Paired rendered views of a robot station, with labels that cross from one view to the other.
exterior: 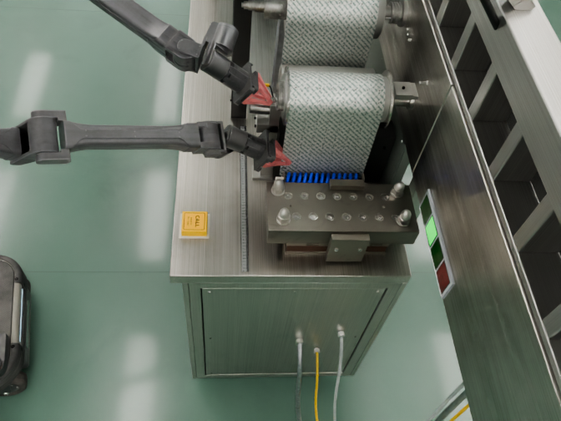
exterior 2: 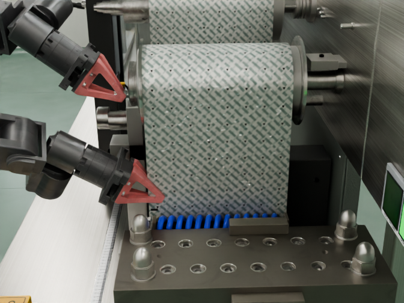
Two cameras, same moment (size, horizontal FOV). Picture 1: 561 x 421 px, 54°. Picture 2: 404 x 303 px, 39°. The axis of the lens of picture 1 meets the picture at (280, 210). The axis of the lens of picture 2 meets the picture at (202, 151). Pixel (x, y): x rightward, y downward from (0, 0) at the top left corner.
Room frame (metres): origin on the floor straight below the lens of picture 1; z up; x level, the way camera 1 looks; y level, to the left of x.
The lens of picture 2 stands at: (0.17, -0.20, 1.52)
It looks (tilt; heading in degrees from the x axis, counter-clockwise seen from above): 23 degrees down; 9
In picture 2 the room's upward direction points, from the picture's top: 1 degrees counter-clockwise
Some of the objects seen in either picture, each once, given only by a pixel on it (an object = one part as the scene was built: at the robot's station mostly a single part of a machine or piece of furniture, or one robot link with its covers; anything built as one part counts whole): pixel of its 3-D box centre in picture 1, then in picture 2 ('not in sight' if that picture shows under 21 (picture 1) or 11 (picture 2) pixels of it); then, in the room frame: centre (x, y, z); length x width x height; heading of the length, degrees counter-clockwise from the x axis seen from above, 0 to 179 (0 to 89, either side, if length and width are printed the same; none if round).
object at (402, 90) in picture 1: (405, 89); (324, 60); (1.10, -0.26, 1.28); 0.06 x 0.05 x 0.02; 100
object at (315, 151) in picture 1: (325, 154); (217, 177); (1.01, -0.10, 1.10); 0.23 x 0.01 x 0.18; 100
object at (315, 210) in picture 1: (340, 213); (249, 270); (0.90, -0.16, 1.00); 0.40 x 0.16 x 0.06; 100
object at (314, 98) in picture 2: not in sight; (302, 100); (1.22, -0.23, 1.18); 0.08 x 0.02 x 0.02; 100
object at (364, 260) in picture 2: (405, 215); (364, 256); (0.88, -0.33, 1.05); 0.04 x 0.04 x 0.04
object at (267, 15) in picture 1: (275, 6); (139, 6); (1.29, 0.10, 1.34); 0.06 x 0.06 x 0.06; 10
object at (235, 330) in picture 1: (268, 89); not in sight; (1.98, 0.14, 0.43); 2.52 x 0.64 x 0.86; 10
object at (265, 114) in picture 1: (264, 139); (129, 181); (1.08, 0.08, 1.05); 0.06 x 0.05 x 0.31; 100
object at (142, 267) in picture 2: (284, 214); (142, 261); (0.83, -0.01, 1.05); 0.04 x 0.04 x 0.04
